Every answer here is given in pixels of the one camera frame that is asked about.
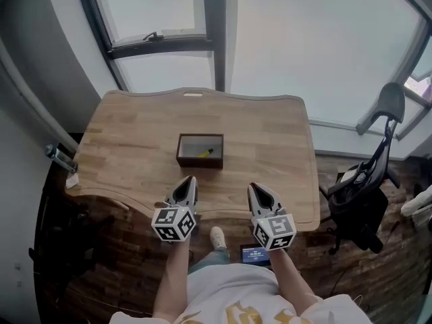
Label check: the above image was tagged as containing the blue jeans leg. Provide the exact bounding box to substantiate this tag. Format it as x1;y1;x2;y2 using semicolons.
188;248;232;276

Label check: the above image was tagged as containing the small screen device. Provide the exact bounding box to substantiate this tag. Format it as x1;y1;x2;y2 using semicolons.
240;244;271;267

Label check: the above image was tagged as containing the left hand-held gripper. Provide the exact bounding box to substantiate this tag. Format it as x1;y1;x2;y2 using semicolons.
151;175;199;242

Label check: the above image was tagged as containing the dark window frame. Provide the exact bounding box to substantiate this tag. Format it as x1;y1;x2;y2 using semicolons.
73;0;226;92

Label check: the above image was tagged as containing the black chair with armrests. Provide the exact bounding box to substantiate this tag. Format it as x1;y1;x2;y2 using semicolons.
28;194;116;284

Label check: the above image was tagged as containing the white shirt with gold print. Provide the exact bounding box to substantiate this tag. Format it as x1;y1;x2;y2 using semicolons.
109;263;374;324

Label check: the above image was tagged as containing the grey pipe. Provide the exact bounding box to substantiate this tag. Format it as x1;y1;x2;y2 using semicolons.
0;38;80;153

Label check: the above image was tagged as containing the black window handle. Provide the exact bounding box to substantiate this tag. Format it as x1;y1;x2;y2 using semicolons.
142;30;165;43

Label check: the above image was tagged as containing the white shoe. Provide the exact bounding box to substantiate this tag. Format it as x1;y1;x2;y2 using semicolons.
209;226;228;251

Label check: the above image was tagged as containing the dark brown wooden box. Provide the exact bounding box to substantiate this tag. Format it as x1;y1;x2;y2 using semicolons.
175;133;225;169

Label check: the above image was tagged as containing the person's left forearm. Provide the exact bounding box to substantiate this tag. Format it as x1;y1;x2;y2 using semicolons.
152;238;194;323

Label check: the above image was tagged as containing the person's right forearm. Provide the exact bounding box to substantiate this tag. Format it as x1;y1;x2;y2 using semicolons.
269;247;323;317

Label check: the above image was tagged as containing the black office chair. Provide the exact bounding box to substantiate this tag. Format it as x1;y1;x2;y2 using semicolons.
318;82;406;254

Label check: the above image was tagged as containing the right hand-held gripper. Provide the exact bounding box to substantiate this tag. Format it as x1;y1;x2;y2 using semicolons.
248;182;297;251

